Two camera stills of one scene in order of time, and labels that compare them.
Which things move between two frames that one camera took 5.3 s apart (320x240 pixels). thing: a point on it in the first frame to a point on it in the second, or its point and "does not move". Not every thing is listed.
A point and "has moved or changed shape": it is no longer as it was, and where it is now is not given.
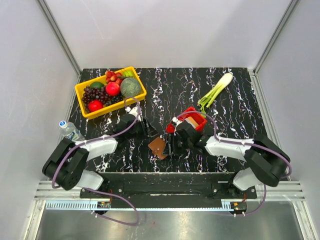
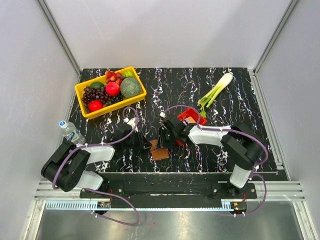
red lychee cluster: x=111 y=76 does not move
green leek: x=204 y=102 does not move
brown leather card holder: x=157 y=146 has moved or changed shape
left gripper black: x=149 y=130 to x=146 y=143
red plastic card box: x=191 y=112 does not move
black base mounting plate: x=172 y=190 does not move
